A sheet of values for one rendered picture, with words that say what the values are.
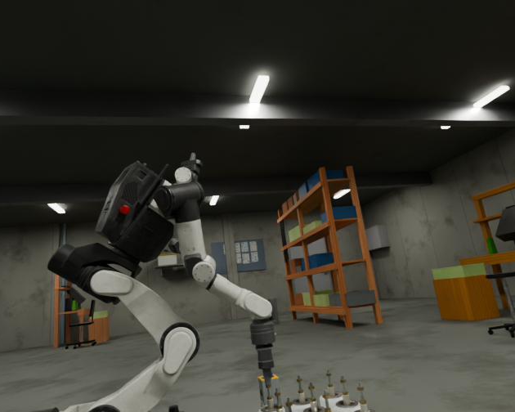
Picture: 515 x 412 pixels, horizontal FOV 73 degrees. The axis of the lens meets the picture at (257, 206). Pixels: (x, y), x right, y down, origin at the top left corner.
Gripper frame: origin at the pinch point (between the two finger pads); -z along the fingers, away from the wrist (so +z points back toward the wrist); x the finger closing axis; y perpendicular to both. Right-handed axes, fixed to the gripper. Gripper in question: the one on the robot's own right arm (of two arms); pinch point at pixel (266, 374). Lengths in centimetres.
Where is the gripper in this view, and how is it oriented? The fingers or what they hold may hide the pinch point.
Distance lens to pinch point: 139.2
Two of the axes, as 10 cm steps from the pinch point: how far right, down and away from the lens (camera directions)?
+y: 9.9, -1.1, 0.3
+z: -1.2, -9.6, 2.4
